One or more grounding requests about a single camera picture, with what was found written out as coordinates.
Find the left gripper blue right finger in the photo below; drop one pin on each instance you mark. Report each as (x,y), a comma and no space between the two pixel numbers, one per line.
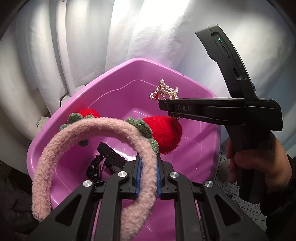
(159,180)

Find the gold pearl hair claw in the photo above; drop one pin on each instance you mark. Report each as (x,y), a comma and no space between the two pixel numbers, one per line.
(163,93)

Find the black grid white cloth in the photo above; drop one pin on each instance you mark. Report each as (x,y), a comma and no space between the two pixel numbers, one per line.
(232,191)

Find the white curtain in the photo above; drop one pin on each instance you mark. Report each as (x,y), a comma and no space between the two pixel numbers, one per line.
(51,48)

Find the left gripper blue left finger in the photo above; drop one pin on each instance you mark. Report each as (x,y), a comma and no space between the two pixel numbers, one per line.
(138,177)

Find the pink plastic basin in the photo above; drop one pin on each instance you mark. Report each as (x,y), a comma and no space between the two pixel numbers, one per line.
(57,155)

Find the right hand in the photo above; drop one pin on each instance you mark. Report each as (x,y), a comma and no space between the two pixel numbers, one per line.
(274,163)

